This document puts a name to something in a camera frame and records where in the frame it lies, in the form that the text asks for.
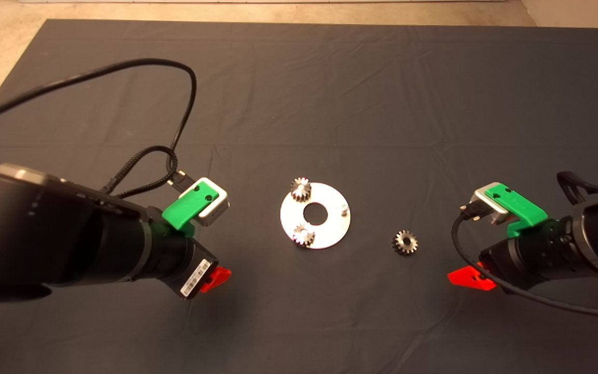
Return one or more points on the green right camera mount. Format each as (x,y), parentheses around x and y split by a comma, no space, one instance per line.
(517,205)

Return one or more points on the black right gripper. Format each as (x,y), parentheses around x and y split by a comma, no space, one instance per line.
(535,254)

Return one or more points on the steel planetary gear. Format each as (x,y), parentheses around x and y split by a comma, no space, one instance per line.
(400,247)
(299,193)
(300,238)

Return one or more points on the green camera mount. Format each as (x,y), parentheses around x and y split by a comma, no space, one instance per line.
(517,205)
(190,208)

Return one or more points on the silver camera box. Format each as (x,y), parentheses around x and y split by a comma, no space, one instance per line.
(218,213)
(496,214)

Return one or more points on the green left camera mount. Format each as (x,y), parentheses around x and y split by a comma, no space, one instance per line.
(190,208)

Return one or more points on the dark grey table cloth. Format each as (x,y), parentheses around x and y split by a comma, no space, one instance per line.
(382,104)

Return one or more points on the silver right camera box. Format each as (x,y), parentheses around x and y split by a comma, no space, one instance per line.
(496,214)

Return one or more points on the silver left camera box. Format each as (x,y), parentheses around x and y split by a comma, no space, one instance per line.
(218,213)

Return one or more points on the round metal carrier plate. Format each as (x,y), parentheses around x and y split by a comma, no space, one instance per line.
(335,228)

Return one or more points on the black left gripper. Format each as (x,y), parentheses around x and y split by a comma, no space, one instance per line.
(174,259)

